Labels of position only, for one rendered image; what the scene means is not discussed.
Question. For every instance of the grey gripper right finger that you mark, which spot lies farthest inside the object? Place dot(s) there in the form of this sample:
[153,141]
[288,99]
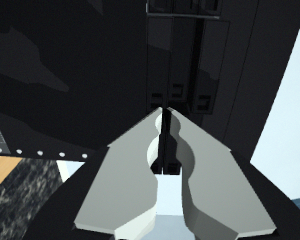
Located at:
[227,198]

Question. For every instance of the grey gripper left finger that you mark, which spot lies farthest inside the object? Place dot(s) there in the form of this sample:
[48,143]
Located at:
[112,196]

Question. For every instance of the black server rack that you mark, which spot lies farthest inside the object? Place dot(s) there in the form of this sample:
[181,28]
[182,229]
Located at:
[73,73]

